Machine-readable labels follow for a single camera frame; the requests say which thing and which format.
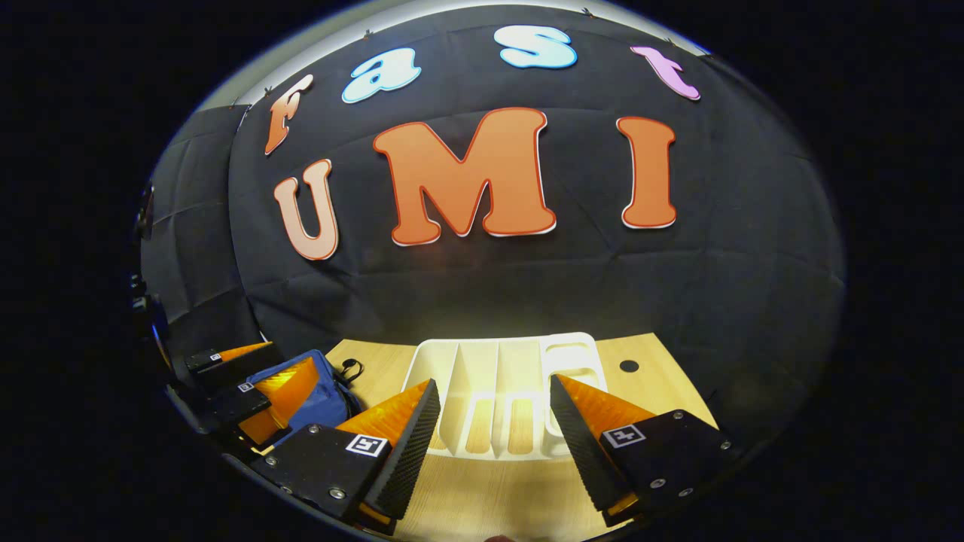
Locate blue schoolbag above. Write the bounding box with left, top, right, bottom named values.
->
left=245, top=349, right=366, bottom=445

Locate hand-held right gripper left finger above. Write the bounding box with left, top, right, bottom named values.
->
left=251, top=379, right=441, bottom=535

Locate white bookshelf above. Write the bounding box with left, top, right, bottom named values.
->
left=403, top=332, right=609, bottom=461

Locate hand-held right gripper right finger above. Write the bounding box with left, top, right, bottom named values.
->
left=550, top=374, right=743, bottom=528

